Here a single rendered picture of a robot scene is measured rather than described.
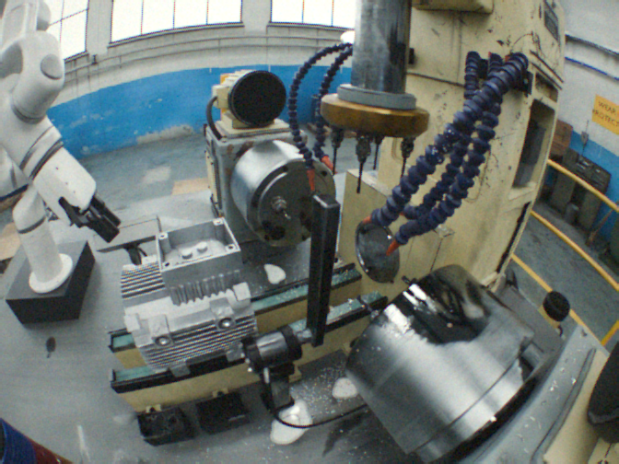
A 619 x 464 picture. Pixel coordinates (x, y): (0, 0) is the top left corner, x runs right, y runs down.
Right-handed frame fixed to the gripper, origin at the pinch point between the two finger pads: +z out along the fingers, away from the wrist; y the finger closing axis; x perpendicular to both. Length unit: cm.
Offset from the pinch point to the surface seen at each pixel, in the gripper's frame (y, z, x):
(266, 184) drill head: -15.1, 22.5, 25.8
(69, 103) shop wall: -578, -110, -173
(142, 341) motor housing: 14.2, 11.8, -4.7
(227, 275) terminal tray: 10.8, 15.1, 11.7
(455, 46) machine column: 8, 6, 69
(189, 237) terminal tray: 1.3, 11.5, 9.0
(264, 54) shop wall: -527, 72, 201
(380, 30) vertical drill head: 9, -3, 50
